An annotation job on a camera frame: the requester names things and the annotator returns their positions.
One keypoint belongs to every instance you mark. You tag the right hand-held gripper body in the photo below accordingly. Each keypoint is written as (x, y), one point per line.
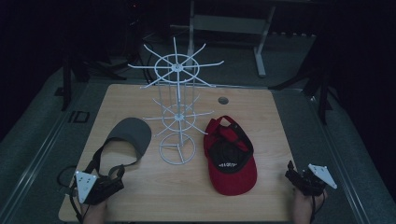
(314, 180)

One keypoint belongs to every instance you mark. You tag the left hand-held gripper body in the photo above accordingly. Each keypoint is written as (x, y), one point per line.
(85, 183)

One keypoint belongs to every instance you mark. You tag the grey sun visor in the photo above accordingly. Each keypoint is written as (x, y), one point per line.
(132, 133)

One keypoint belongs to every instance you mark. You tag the person's right hand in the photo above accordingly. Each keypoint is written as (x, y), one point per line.
(303, 207)

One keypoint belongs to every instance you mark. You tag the person's left hand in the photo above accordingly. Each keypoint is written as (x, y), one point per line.
(95, 213)

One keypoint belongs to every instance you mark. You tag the red baseball cap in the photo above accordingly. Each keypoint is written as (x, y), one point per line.
(232, 180)

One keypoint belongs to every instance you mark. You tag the black stand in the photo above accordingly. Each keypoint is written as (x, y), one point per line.
(66, 90)
(322, 93)

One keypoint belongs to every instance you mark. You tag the grey table grommet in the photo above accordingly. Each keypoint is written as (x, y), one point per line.
(223, 100)

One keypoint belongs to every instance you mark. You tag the black floor bracket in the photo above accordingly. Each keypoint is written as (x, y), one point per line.
(79, 117)

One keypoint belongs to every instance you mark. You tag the grey metal desk frame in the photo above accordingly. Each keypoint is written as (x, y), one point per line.
(230, 24)

